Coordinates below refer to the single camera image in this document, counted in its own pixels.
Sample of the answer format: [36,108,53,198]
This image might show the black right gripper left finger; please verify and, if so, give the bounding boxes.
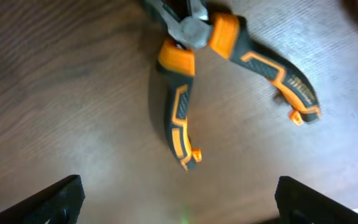
[0,175,85,224]

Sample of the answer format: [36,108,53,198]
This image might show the orange black needle nose pliers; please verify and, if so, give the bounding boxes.
[144,0,321,170]

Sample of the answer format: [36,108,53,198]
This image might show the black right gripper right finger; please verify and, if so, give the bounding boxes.
[275,176,358,224]

